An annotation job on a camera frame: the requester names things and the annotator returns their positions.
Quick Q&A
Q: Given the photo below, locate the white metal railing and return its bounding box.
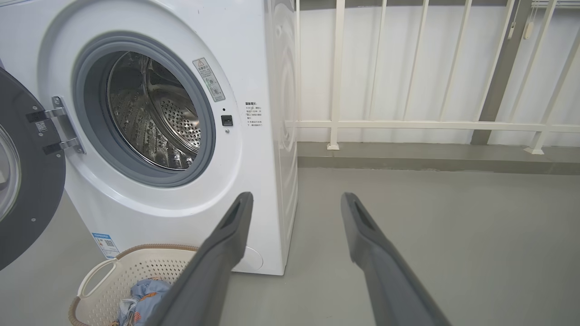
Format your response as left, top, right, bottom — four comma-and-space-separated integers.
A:
285, 0, 580, 155

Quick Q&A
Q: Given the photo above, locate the metal door hinge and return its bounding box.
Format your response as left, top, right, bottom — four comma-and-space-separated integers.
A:
26, 96, 86, 155

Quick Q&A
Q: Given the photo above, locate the blue energy label sticker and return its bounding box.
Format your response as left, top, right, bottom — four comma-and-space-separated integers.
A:
92, 233, 120, 259

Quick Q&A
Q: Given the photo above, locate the white blind cord pull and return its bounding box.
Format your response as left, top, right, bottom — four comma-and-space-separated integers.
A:
523, 0, 535, 40

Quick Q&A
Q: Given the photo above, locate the cream perforated laundry basket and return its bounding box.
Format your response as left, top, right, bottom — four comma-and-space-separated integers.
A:
68, 244, 200, 326

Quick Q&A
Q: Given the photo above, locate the blue cartoon print clothing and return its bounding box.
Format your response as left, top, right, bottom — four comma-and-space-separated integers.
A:
117, 278, 172, 326

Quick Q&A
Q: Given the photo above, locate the white front-load washing machine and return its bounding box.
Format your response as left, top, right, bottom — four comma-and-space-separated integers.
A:
0, 0, 300, 276

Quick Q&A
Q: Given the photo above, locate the dark round washer door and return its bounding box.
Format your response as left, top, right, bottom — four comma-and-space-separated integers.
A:
0, 68, 67, 271

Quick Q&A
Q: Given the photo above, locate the round white filter cover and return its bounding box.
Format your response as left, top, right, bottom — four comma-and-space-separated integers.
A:
233, 246, 264, 272

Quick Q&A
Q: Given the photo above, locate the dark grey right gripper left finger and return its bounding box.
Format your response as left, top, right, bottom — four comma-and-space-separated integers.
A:
145, 192, 253, 326

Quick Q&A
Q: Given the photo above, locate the grey warning sticker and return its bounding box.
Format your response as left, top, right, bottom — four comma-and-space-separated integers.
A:
193, 58, 226, 102

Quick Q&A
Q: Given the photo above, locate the stainless steel washing machine drum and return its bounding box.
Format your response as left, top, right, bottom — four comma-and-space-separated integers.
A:
107, 51, 202, 171

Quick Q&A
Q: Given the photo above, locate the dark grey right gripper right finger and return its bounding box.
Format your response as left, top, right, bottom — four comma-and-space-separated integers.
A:
341, 192, 450, 326

